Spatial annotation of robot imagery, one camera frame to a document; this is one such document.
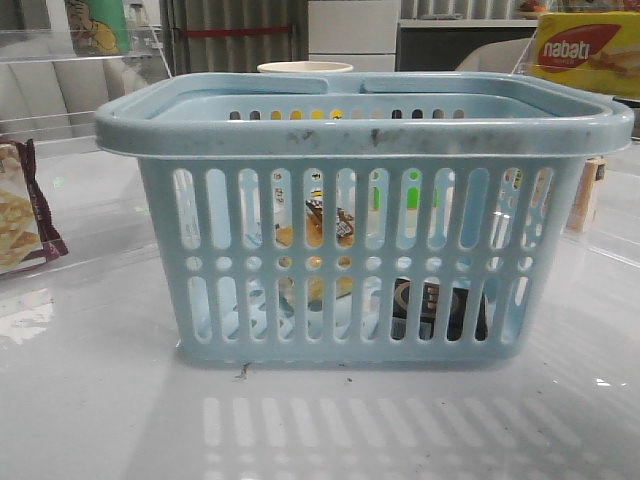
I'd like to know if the light blue plastic basket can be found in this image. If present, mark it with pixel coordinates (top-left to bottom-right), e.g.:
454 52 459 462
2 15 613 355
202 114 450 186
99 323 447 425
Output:
95 72 634 365

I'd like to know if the maroon cracker snack bag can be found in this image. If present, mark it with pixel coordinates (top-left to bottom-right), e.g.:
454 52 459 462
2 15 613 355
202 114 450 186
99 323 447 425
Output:
1 140 68 275

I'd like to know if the clear acrylic left shelf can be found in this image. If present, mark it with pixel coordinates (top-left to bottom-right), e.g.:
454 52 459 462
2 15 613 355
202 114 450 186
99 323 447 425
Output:
1 27 171 158

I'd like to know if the green yellow cartoon snack bag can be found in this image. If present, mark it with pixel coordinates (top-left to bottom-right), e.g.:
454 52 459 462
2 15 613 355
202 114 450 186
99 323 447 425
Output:
65 0 130 56

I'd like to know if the brown small box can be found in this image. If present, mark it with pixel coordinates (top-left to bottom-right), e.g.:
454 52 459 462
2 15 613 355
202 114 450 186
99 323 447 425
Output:
566 156 607 234

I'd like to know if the packaged bread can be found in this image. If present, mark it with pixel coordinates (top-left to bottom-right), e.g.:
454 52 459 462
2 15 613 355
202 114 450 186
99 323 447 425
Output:
275 197 355 311

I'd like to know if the yellow nabati wafer box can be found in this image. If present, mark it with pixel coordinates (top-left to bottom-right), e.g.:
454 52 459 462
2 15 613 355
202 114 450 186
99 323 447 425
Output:
527 11 639 99

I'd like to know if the white cabinet in background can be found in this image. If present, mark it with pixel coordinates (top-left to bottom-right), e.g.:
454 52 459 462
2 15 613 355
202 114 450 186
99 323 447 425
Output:
307 1 401 72

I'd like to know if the cream paper cup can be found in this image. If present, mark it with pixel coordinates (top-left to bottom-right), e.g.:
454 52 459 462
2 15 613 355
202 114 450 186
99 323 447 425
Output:
257 60 354 75

